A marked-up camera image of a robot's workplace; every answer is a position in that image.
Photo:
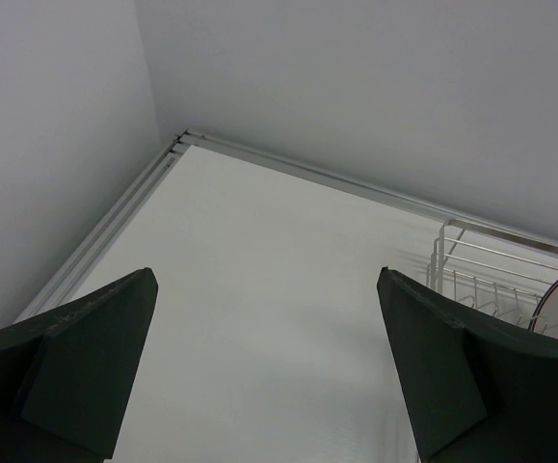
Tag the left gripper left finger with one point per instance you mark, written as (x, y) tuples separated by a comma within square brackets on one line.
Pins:
[(66, 375)]

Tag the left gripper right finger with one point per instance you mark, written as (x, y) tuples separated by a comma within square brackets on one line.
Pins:
[(477, 389)]

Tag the wire dish rack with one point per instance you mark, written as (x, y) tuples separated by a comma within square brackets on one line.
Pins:
[(497, 272)]

